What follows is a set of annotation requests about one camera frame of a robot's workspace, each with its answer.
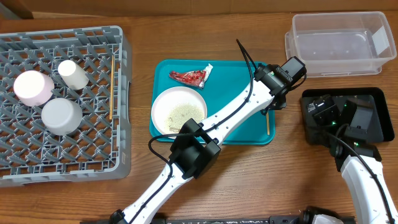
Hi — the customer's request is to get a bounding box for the red snack wrapper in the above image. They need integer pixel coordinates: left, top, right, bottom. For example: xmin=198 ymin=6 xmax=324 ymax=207
xmin=169 ymin=63 xmax=213 ymax=89

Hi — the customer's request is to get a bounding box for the white cup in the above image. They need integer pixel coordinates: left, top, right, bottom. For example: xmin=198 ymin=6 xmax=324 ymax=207
xmin=58 ymin=60 xmax=89 ymax=90

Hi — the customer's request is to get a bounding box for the grey green bowl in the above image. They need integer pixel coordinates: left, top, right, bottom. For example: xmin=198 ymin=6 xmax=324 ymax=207
xmin=41 ymin=98 xmax=83 ymax=136

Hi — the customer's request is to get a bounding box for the pink white bowl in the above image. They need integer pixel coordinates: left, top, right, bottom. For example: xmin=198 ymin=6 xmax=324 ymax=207
xmin=13 ymin=70 xmax=55 ymax=106

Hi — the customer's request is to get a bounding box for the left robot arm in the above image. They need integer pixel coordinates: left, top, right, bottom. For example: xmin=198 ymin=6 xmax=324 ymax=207
xmin=109 ymin=63 xmax=307 ymax=223

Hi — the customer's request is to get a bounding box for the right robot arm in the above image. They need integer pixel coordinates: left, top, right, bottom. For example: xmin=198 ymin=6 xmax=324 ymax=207
xmin=300 ymin=95 xmax=397 ymax=223

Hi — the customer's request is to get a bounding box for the black rectangular tray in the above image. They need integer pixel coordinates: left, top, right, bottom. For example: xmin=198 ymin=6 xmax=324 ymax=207
xmin=300 ymin=87 xmax=395 ymax=143

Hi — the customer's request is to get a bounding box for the teal serving tray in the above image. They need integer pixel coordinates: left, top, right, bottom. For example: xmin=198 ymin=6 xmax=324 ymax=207
xmin=149 ymin=59 xmax=275 ymax=145

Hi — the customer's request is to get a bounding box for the clear plastic bin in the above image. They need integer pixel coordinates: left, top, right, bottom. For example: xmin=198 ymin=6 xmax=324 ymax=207
xmin=284 ymin=11 xmax=397 ymax=77

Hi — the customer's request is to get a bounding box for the pile of rice grains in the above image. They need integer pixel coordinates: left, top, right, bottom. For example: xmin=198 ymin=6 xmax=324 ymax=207
xmin=165 ymin=103 xmax=205 ymax=133

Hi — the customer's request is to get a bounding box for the large white round plate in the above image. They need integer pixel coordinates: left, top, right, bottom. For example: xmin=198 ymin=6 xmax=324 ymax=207
xmin=151 ymin=86 xmax=207 ymax=134

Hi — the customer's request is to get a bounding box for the grey plastic dish rack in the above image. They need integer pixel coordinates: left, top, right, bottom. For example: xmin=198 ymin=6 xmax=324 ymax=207
xmin=1 ymin=26 xmax=132 ymax=187

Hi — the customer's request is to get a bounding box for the cardboard backdrop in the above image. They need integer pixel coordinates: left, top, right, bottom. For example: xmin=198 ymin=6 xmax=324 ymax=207
xmin=1 ymin=0 xmax=397 ymax=19

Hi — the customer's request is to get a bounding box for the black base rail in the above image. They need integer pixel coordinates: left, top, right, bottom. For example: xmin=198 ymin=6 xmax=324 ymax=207
xmin=79 ymin=216 xmax=357 ymax=224

